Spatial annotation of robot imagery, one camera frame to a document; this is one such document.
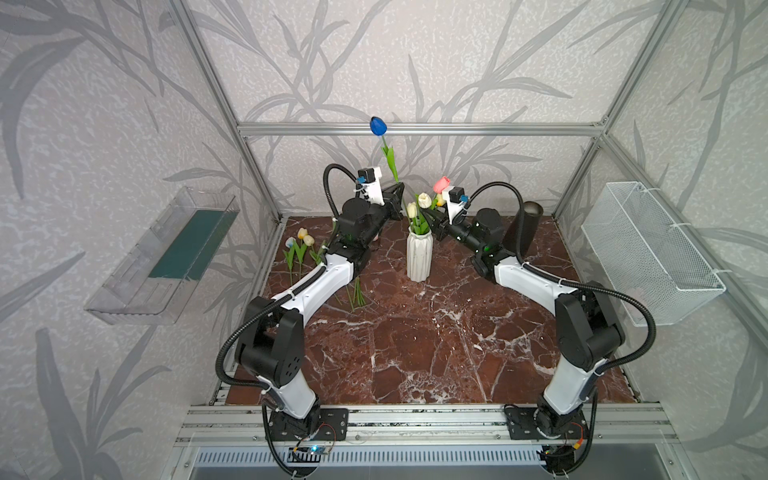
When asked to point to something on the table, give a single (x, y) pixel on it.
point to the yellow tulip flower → (440, 200)
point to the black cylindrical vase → (531, 217)
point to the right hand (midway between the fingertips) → (428, 197)
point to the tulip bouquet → (357, 295)
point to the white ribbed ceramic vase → (419, 256)
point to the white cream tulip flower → (412, 210)
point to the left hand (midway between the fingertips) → (409, 176)
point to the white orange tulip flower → (302, 235)
